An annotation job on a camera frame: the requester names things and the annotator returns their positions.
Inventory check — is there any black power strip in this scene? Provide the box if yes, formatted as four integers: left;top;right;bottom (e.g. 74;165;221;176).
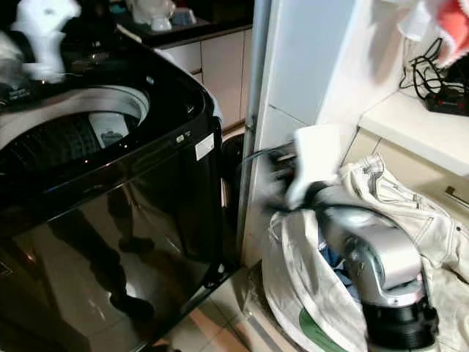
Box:
421;87;469;119

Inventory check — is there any black top-load washing machine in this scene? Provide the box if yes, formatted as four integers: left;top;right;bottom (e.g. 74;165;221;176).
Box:
0;22;225;352

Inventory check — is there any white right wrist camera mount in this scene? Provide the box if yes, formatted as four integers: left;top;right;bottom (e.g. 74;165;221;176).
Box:
285;125;357;211

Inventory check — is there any cream denim garment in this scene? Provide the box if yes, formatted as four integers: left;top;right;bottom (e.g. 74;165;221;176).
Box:
337;153;469;352

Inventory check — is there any black cable bundle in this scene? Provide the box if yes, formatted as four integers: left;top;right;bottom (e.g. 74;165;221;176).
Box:
399;37;469;100

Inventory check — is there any white laundry bag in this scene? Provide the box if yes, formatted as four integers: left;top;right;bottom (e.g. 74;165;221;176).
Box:
261;209;376;352

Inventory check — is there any dark blue garment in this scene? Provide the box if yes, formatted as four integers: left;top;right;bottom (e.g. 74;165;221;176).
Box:
318;242;357;291

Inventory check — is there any grey metal door post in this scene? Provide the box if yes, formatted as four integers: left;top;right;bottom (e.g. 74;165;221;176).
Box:
235;0;274;259

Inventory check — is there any red cloth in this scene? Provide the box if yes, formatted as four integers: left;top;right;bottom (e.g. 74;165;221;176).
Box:
430;0;469;67

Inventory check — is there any white cloth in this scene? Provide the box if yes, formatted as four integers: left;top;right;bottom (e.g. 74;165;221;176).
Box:
395;0;441;42

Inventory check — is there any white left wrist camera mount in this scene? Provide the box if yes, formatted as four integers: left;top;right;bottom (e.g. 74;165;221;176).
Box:
11;0;82;83

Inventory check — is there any cream counter shelf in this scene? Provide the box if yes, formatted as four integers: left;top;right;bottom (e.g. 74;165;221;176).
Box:
358;91;469;177

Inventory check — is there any cream kitchen cabinet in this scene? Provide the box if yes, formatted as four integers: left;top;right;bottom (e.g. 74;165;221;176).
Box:
164;28;256;133

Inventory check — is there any small blue bowl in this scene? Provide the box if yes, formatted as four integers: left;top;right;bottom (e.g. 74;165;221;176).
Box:
171;7;199;29

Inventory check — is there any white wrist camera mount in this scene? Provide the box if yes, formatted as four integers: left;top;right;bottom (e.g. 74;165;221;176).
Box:
285;125;357;211
11;0;82;83

